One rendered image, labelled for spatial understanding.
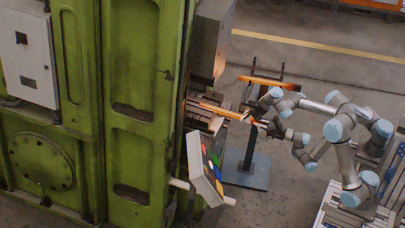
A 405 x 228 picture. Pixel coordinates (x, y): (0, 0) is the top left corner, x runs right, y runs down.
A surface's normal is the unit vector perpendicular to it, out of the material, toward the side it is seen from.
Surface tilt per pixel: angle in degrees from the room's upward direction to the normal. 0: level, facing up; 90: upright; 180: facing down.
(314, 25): 0
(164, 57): 89
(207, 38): 90
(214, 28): 90
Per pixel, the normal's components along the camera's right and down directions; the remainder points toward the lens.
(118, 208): -0.34, 0.60
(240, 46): 0.10, -0.74
